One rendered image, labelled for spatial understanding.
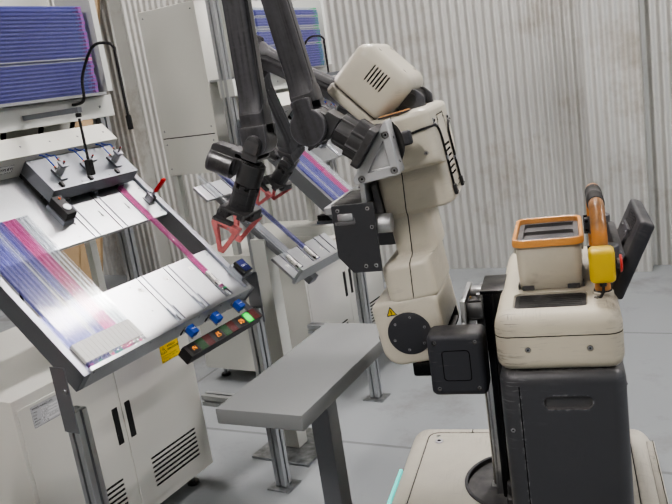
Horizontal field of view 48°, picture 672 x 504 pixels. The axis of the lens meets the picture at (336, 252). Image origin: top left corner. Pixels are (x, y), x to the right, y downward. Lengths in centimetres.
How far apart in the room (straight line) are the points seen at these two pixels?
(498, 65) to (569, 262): 311
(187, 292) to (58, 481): 64
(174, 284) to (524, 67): 295
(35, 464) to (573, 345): 146
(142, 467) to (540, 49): 324
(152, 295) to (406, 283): 80
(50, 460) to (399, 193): 124
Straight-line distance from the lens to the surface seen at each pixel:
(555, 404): 165
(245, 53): 163
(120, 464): 250
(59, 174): 237
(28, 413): 225
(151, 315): 216
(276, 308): 271
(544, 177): 473
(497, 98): 473
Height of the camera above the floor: 133
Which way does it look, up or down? 13 degrees down
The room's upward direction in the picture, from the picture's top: 9 degrees counter-clockwise
